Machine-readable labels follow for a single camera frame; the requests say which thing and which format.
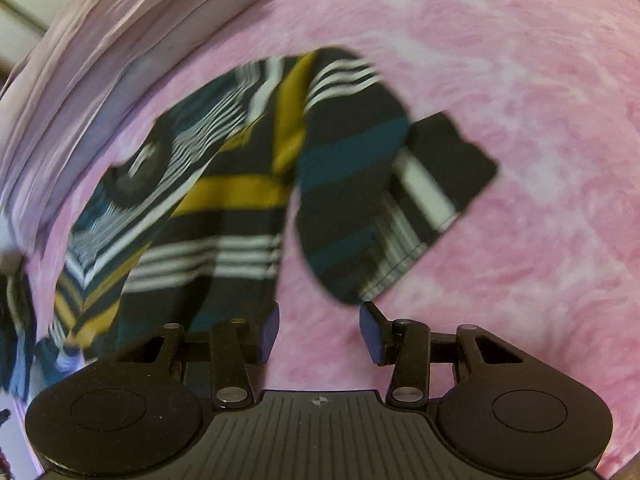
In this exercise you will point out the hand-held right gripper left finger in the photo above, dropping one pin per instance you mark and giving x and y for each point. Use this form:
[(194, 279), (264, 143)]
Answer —
[(269, 332)]

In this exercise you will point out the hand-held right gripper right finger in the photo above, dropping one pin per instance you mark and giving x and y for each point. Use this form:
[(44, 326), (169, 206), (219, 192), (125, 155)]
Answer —
[(372, 335)]

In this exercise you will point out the striped black teal garment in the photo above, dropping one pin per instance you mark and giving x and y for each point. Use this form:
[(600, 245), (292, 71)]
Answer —
[(240, 220)]

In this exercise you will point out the pink rose patterned blanket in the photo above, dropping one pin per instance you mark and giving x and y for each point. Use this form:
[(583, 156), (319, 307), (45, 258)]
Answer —
[(525, 135)]

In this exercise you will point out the pale pink folded bedding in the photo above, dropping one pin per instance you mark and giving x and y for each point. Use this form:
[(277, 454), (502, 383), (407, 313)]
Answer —
[(100, 50)]

